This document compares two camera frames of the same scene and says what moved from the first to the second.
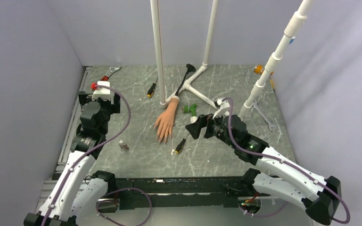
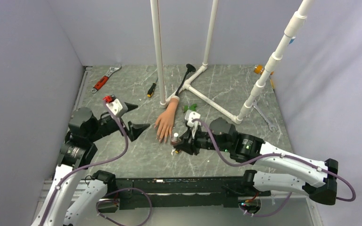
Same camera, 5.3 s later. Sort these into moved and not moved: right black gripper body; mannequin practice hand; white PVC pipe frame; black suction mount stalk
Moved: right black gripper body
Not moved: black suction mount stalk; mannequin practice hand; white PVC pipe frame
